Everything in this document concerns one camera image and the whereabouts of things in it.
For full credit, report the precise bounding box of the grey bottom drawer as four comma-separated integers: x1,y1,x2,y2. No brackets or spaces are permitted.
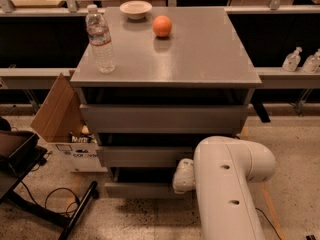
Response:
105,167,193,199

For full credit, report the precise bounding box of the grey drawer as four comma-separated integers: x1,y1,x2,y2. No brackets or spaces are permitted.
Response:
96,146,193,168
105,167,193,199
80,104,248,134

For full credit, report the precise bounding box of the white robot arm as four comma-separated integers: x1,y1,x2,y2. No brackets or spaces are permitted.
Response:
173,136,276,240

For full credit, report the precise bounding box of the grey drawer cabinet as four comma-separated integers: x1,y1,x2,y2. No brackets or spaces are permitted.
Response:
69,6,263,198

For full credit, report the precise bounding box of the grey top drawer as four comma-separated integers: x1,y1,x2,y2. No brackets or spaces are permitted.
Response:
80,104,248,134

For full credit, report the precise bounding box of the grey middle drawer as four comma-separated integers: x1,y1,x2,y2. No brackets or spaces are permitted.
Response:
96,146,193,168

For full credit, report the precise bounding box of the orange fruit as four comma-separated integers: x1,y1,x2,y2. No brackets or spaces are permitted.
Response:
152,15,172,37

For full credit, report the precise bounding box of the white printed box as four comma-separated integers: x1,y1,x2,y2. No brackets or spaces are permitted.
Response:
50,134,107,173

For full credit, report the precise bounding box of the brown cardboard box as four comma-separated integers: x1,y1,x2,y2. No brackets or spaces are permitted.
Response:
31,74,83,142

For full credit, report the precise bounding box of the clear plastic water bottle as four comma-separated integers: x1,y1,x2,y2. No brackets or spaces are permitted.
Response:
86,4,115,73

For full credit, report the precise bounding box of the white ceramic bowl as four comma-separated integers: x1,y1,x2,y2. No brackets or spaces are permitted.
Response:
120,1,152,20

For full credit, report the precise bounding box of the clear sanitizer bottle right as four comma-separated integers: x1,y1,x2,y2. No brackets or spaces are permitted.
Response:
302,49,320,73

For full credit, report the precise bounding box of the black floor cable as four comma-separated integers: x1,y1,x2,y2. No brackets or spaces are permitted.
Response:
255,207,284,240

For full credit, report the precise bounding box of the grey metal shelf rail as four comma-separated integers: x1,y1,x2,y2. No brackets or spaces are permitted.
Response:
0,67,320,89

